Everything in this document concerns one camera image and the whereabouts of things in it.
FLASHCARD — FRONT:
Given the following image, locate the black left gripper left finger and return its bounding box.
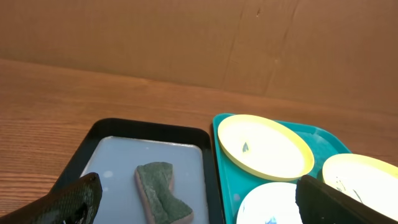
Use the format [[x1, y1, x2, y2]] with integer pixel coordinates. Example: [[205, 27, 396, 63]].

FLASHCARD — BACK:
[[1, 172, 102, 224]]

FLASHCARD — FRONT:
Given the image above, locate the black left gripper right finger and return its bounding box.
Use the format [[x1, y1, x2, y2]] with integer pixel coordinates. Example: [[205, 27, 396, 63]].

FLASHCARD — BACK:
[[295, 175, 397, 224]]

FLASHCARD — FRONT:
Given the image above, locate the white plate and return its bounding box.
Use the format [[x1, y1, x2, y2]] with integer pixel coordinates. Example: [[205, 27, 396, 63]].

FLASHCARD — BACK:
[[236, 182, 302, 224]]

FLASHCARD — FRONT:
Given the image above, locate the yellow plate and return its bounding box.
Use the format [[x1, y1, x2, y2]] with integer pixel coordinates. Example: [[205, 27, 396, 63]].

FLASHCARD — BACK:
[[322, 154, 397, 220], [217, 114, 315, 182]]

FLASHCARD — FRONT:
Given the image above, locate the green and orange sponge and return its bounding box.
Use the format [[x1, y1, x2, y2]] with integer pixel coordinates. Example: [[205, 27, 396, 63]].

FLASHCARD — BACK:
[[134, 162, 194, 224]]

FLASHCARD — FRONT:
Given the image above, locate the teal serving tray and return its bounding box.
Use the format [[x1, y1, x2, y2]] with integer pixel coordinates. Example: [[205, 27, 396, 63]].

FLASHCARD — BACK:
[[213, 113, 351, 224]]

